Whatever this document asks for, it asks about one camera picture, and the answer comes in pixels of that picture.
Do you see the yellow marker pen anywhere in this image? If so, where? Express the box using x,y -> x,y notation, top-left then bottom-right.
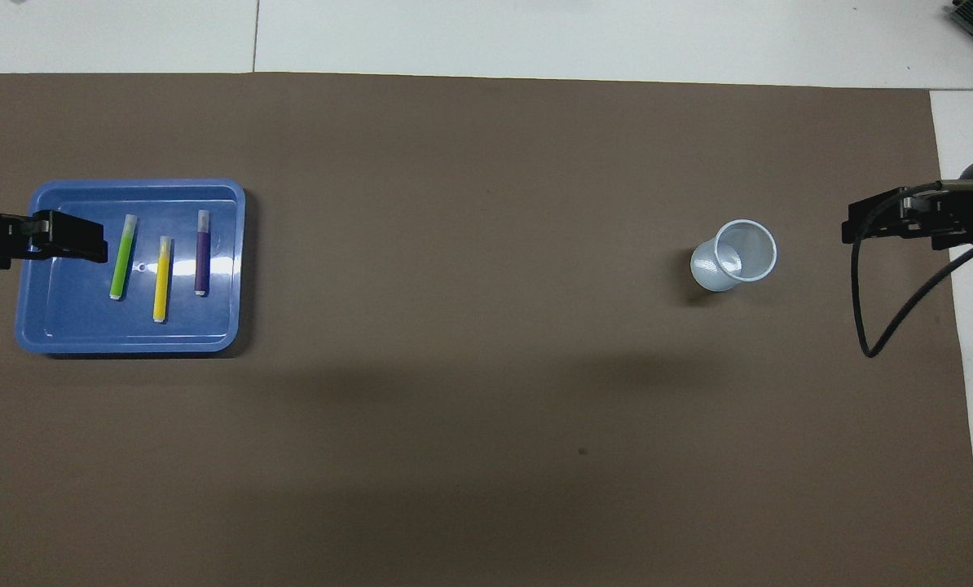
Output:
153,236 -> 173,324

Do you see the purple marker pen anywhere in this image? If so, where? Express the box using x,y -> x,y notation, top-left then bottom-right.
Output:
194,210 -> 211,297

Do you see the green marker pen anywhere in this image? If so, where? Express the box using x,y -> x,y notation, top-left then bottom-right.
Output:
109,214 -> 139,301

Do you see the blue plastic tray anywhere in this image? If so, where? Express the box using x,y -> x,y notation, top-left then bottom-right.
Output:
15,179 -> 246,355

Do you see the translucent plastic cup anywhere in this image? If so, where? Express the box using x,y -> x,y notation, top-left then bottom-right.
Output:
690,218 -> 778,293

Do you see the brown table mat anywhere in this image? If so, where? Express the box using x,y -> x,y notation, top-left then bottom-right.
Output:
0,72 -> 973,587

